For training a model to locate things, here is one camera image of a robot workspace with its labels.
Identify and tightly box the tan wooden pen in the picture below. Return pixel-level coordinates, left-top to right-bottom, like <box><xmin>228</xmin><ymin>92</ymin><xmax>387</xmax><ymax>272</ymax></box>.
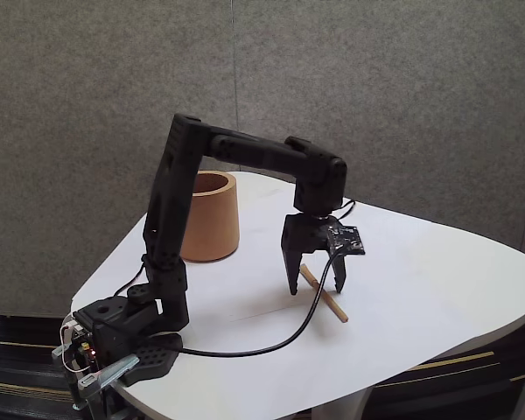
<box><xmin>300</xmin><ymin>263</ymin><xmax>349</xmax><ymax>325</ymax></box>

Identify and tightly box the brown cork pen holder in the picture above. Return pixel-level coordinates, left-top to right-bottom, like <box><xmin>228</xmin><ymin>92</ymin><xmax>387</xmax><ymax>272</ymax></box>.
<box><xmin>178</xmin><ymin>171</ymin><xmax>242</xmax><ymax>264</ymax></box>

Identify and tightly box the grey metal table clamp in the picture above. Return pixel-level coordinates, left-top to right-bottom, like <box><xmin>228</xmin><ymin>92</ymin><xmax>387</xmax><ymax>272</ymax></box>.
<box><xmin>51</xmin><ymin>344</ymin><xmax>140</xmax><ymax>420</ymax></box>

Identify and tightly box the bare camera circuit board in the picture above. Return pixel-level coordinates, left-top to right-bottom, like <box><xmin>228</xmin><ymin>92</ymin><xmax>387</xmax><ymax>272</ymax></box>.
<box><xmin>326</xmin><ymin>224</ymin><xmax>368</xmax><ymax>256</ymax></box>

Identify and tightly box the black camera cable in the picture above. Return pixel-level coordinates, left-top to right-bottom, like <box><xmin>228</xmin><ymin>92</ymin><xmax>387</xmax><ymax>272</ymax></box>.
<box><xmin>91</xmin><ymin>247</ymin><xmax>347</xmax><ymax>359</ymax></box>

